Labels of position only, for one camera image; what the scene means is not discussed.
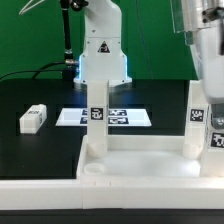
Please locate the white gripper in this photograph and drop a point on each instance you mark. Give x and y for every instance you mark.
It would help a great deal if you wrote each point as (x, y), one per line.
(209, 66)

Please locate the white desk top tray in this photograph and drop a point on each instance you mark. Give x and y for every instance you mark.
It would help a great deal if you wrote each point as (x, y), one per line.
(144, 157)

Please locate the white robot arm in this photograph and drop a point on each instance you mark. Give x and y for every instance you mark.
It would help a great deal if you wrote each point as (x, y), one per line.
(202, 22)

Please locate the fiducial marker sheet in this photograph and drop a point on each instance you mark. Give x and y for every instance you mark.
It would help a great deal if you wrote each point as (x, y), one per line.
(116, 117)

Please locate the white front guide rail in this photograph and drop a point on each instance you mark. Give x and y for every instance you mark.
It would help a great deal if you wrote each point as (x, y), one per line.
(125, 193)

